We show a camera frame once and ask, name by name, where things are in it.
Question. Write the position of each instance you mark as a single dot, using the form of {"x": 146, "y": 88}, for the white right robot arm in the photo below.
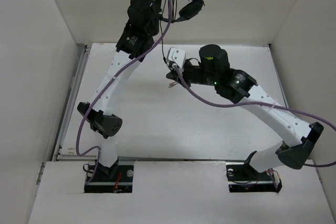
{"x": 298, "y": 137}

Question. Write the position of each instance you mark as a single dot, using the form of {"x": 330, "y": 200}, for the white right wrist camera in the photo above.
{"x": 176, "y": 56}

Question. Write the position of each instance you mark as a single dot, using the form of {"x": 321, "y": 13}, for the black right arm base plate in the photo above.
{"x": 244, "y": 179}

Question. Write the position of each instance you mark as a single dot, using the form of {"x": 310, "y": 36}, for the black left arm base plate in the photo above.
{"x": 120, "y": 183}

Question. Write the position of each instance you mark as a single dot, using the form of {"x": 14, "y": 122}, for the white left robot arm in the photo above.
{"x": 136, "y": 41}

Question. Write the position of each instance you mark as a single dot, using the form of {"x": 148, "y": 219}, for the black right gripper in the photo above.
{"x": 174, "y": 74}

